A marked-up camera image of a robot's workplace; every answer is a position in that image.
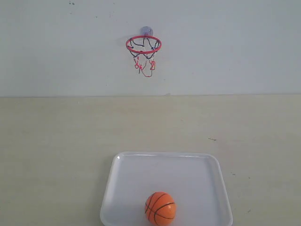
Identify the small orange basketball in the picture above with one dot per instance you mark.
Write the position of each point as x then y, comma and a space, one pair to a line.
160, 209

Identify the red mini basketball hoop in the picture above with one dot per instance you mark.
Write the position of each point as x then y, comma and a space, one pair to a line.
143, 49

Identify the white plastic tray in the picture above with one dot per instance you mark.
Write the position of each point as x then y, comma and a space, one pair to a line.
194, 180

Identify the clear suction cup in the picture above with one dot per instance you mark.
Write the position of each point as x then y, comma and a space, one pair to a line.
146, 31

